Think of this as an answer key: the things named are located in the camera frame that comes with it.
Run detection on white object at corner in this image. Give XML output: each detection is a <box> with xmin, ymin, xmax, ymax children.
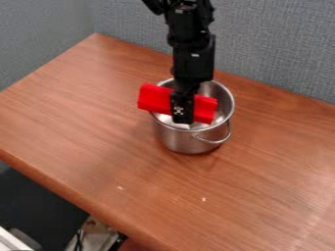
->
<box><xmin>0</xmin><ymin>226</ymin><xmax>34</xmax><ymax>251</ymax></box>

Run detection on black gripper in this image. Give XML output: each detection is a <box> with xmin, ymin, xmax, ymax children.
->
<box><xmin>142</xmin><ymin>0</ymin><xmax>217</xmax><ymax>125</ymax></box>

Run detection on grey table leg bracket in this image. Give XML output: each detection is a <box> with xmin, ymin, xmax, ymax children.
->
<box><xmin>64</xmin><ymin>216</ymin><xmax>127</xmax><ymax>251</ymax></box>

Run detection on stainless steel pot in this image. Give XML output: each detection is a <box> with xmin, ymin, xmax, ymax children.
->
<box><xmin>150</xmin><ymin>80</ymin><xmax>235</xmax><ymax>154</ymax></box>

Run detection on red rectangular block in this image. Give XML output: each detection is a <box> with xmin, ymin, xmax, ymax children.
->
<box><xmin>138</xmin><ymin>83</ymin><xmax>219</xmax><ymax>125</ymax></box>

